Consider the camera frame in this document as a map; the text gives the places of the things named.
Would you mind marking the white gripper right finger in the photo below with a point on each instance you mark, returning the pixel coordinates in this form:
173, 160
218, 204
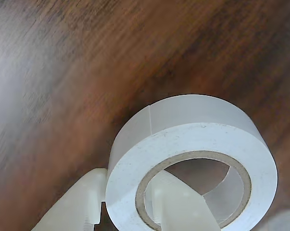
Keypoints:
178, 207

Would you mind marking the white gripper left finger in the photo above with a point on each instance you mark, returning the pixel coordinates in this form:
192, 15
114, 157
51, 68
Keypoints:
75, 207

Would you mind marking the white tape roll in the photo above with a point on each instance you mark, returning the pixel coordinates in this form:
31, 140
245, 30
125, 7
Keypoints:
183, 137

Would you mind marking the clear plastic grid box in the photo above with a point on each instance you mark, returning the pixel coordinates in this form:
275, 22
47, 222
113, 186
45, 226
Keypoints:
284, 221

